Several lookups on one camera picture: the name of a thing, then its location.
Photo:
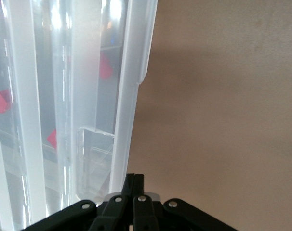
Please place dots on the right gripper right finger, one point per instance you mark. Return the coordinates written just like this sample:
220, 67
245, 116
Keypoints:
148, 216

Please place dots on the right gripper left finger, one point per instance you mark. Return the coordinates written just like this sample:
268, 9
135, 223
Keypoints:
107, 216

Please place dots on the clear ribbed plastic lid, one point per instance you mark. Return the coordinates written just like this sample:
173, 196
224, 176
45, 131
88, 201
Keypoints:
83, 96

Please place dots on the red plastic block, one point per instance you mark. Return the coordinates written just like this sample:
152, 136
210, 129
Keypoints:
105, 68
2, 101
52, 139

